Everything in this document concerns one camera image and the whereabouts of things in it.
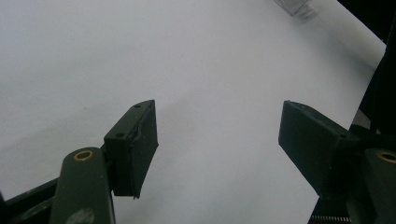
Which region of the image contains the clear plastic tray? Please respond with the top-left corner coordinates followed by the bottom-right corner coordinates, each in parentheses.
top-left (274, 0), bottom-right (314, 17)

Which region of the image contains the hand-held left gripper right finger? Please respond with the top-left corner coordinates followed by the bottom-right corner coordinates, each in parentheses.
top-left (277, 100), bottom-right (362, 197)

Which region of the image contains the black curtain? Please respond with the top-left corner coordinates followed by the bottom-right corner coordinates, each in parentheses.
top-left (337, 0), bottom-right (396, 138)

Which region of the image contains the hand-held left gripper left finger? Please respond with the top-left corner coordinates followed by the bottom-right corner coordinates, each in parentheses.
top-left (103, 99), bottom-right (159, 199)

